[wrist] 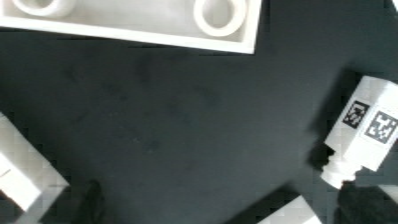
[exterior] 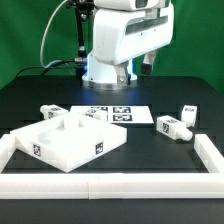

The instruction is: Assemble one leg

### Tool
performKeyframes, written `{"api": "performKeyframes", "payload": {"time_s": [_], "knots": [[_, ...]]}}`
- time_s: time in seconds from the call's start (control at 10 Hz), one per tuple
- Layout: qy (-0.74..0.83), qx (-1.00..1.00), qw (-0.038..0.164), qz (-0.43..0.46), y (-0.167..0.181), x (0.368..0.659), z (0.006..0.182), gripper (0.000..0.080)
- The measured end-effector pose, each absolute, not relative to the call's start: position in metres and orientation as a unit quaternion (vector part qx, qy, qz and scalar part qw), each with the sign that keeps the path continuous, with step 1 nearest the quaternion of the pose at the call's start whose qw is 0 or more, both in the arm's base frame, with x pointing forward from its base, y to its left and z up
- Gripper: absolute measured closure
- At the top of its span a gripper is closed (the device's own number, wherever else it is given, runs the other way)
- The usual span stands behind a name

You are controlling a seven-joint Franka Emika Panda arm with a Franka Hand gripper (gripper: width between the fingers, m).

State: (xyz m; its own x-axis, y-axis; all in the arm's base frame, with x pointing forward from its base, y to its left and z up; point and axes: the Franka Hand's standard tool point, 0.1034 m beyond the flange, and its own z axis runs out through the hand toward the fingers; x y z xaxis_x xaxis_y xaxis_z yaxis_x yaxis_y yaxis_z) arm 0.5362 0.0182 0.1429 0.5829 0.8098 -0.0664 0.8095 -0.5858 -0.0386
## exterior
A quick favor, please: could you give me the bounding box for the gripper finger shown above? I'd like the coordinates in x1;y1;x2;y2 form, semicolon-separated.
115;63;128;84
141;50;157;75

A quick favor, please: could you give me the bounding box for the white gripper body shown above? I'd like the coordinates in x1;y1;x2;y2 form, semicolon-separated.
93;4;174;65

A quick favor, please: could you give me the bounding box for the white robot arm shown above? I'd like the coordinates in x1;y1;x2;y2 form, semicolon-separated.
82;0;174;89

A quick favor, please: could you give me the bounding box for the white sheet with markers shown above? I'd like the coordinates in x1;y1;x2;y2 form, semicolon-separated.
70;105;154;124

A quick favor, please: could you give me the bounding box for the white U-shaped fence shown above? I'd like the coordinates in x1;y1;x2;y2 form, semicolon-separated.
0;134;224;199

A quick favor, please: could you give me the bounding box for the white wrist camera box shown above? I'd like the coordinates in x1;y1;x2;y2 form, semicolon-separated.
94;0;171;11

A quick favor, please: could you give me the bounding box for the black camera pole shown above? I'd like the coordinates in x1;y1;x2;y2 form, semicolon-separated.
66;0;94;78

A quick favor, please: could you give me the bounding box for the grey white cable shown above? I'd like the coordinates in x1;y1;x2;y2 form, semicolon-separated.
39;0;76;70

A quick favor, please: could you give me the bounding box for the black cable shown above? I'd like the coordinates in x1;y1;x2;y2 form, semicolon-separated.
15;58;85;78

